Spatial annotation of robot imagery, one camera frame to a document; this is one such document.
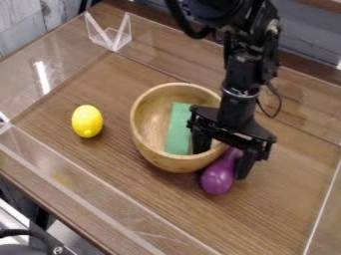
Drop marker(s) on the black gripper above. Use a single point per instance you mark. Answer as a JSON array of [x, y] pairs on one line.
[[250, 137]]

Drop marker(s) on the purple toy eggplant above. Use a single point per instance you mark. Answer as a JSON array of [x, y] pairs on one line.
[[217, 178]]

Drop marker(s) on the brown wooden bowl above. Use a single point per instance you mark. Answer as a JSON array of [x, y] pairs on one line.
[[150, 119]]

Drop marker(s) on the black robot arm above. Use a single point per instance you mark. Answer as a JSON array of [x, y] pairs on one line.
[[249, 25]]

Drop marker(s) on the green rectangular block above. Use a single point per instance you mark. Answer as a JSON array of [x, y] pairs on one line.
[[178, 137]]

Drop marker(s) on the yellow toy lemon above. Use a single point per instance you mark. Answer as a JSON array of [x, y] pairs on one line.
[[87, 121]]

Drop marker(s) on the clear acrylic tray enclosure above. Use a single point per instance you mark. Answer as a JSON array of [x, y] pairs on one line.
[[143, 187]]

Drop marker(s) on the clear acrylic corner bracket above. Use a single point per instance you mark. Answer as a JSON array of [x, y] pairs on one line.
[[110, 38]]

